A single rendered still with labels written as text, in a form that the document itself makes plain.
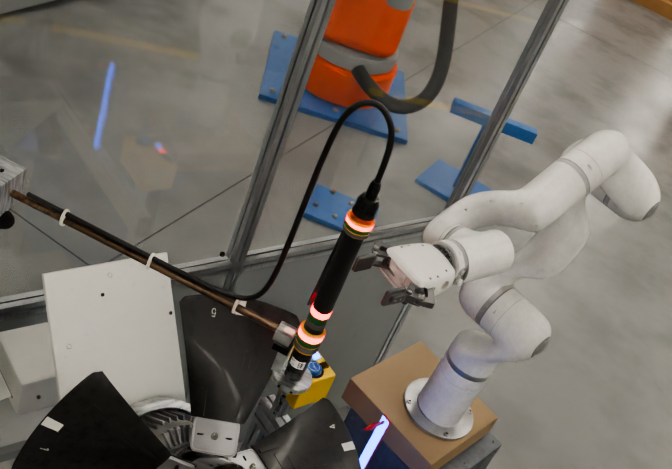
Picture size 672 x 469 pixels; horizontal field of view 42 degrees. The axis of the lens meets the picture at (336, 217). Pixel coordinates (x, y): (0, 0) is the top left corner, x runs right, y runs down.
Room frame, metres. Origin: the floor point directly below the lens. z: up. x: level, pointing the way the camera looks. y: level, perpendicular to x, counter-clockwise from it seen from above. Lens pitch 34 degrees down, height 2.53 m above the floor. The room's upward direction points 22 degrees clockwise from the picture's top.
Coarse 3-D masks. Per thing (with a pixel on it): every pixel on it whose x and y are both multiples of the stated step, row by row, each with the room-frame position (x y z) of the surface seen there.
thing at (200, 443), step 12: (204, 420) 1.10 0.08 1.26; (216, 420) 1.10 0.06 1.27; (192, 432) 1.08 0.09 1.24; (204, 432) 1.08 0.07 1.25; (216, 432) 1.08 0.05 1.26; (228, 432) 1.09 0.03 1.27; (192, 444) 1.07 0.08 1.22; (204, 444) 1.07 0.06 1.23; (216, 444) 1.07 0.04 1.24; (228, 444) 1.07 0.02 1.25; (228, 456) 1.06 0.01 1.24
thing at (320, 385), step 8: (312, 360) 1.56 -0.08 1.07; (320, 360) 1.57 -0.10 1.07; (328, 368) 1.55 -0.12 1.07; (312, 376) 1.50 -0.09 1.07; (320, 376) 1.51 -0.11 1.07; (328, 376) 1.53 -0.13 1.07; (312, 384) 1.49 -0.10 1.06; (320, 384) 1.51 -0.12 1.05; (328, 384) 1.53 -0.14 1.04; (312, 392) 1.50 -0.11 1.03; (320, 392) 1.52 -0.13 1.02; (288, 400) 1.48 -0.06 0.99; (296, 400) 1.47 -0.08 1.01; (304, 400) 1.49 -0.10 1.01; (312, 400) 1.51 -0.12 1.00
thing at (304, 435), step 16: (320, 400) 1.32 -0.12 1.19; (304, 416) 1.27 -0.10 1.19; (320, 416) 1.29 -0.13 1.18; (336, 416) 1.31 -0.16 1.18; (272, 432) 1.20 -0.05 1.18; (288, 432) 1.22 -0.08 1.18; (304, 432) 1.23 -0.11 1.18; (320, 432) 1.25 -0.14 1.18; (336, 432) 1.28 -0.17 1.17; (256, 448) 1.14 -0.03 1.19; (272, 448) 1.16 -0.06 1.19; (288, 448) 1.18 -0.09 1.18; (304, 448) 1.20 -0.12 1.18; (320, 448) 1.22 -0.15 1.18; (336, 448) 1.24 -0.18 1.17; (272, 464) 1.12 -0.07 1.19; (288, 464) 1.14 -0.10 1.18; (304, 464) 1.16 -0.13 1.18; (320, 464) 1.18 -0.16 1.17; (336, 464) 1.21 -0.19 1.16; (352, 464) 1.23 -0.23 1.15
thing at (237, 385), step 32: (192, 320) 1.19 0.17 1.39; (224, 320) 1.21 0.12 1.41; (288, 320) 1.25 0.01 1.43; (192, 352) 1.16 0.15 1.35; (224, 352) 1.17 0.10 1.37; (256, 352) 1.19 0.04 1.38; (192, 384) 1.13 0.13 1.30; (224, 384) 1.13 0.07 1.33; (256, 384) 1.15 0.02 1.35; (224, 416) 1.10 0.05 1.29
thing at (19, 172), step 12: (0, 156) 1.20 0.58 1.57; (0, 168) 1.17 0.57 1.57; (12, 168) 1.18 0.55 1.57; (24, 168) 1.19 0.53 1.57; (0, 180) 1.14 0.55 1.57; (12, 180) 1.15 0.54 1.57; (24, 180) 1.19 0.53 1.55; (0, 192) 1.12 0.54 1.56; (0, 204) 1.13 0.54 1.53; (12, 204) 1.17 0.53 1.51
